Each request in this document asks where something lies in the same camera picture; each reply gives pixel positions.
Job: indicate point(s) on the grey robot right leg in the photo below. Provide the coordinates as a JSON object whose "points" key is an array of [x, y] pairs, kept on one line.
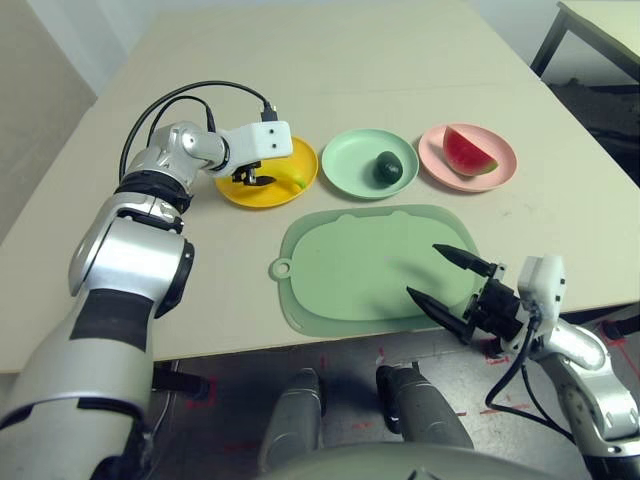
{"points": [[425, 410]]}

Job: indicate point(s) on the black table foot bar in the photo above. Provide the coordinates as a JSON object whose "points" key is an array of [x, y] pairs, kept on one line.
{"points": [[180, 385], [622, 322]]}

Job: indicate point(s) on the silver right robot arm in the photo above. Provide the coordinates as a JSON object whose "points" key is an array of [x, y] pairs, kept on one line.
{"points": [[580, 350]]}

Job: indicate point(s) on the black framed side table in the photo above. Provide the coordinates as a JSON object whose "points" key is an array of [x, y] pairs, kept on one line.
{"points": [[600, 25]]}

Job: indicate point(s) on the green plastic plate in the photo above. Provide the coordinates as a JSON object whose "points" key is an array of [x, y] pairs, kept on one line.
{"points": [[350, 160]]}

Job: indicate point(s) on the grey robot left leg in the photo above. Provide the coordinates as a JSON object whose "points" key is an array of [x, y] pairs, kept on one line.
{"points": [[292, 420]]}

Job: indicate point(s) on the red watermelon slice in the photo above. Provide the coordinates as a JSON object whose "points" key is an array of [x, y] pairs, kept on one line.
{"points": [[465, 152]]}

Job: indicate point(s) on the yellow plastic plate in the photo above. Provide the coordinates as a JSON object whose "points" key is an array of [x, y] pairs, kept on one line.
{"points": [[250, 197]]}

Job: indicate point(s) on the pink plastic plate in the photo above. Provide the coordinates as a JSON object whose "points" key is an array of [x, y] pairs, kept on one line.
{"points": [[435, 160]]}

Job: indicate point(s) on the grey robot torso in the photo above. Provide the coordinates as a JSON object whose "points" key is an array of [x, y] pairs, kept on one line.
{"points": [[400, 465]]}

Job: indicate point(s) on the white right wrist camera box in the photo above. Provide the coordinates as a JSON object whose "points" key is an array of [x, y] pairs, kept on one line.
{"points": [[542, 285]]}

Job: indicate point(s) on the grey robot leg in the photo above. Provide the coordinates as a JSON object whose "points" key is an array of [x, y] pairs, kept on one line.
{"points": [[425, 410], [292, 420]]}

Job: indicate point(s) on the green silicone mat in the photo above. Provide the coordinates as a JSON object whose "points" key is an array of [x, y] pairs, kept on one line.
{"points": [[350, 270]]}

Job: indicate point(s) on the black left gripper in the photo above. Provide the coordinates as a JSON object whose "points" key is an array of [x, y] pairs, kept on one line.
{"points": [[245, 175]]}

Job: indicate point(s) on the dark green avocado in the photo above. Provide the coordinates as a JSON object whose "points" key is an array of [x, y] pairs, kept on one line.
{"points": [[388, 167]]}

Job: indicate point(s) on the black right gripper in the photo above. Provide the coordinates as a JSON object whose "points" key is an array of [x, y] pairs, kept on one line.
{"points": [[500, 305]]}

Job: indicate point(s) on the yellow toy banana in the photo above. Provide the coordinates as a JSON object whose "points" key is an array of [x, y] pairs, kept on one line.
{"points": [[292, 181]]}

